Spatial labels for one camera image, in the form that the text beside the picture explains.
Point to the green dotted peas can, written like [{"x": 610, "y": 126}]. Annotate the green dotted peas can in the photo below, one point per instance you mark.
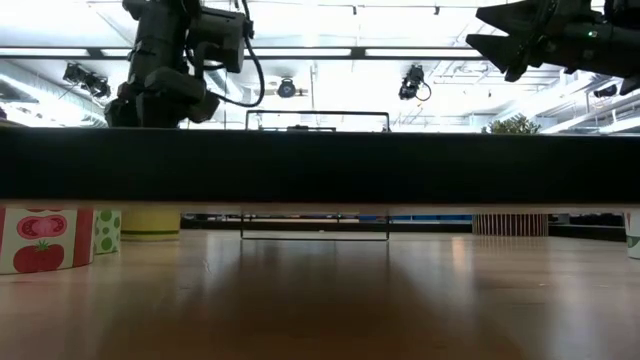
[{"x": 107, "y": 232}]

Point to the black aluminium rig frame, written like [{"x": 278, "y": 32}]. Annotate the black aluminium rig frame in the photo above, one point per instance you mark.
[{"x": 300, "y": 52}]

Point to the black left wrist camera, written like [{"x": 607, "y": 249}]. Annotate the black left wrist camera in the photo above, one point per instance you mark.
[{"x": 220, "y": 40}]

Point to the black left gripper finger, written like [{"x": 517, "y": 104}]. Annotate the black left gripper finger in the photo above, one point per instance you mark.
[
  {"x": 125, "y": 114},
  {"x": 175, "y": 87}
]

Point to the tomato print can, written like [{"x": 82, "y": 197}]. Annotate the tomato print can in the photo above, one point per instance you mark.
[{"x": 45, "y": 240}]

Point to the black ceiling spotlight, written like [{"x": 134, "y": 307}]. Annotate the black ceiling spotlight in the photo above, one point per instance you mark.
[
  {"x": 87, "y": 80},
  {"x": 412, "y": 82},
  {"x": 286, "y": 88},
  {"x": 605, "y": 91}
]

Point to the peaches label can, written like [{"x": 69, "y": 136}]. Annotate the peaches label can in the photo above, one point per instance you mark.
[{"x": 150, "y": 222}]

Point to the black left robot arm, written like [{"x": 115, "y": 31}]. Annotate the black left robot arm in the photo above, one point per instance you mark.
[{"x": 150, "y": 10}]

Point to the corn picture can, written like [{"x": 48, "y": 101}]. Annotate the corn picture can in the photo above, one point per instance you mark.
[{"x": 634, "y": 235}]

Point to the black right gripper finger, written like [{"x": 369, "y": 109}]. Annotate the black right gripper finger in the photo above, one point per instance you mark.
[
  {"x": 510, "y": 50},
  {"x": 520, "y": 15}
]

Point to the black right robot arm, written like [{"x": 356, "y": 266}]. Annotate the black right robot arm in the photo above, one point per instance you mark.
[{"x": 625, "y": 7}]

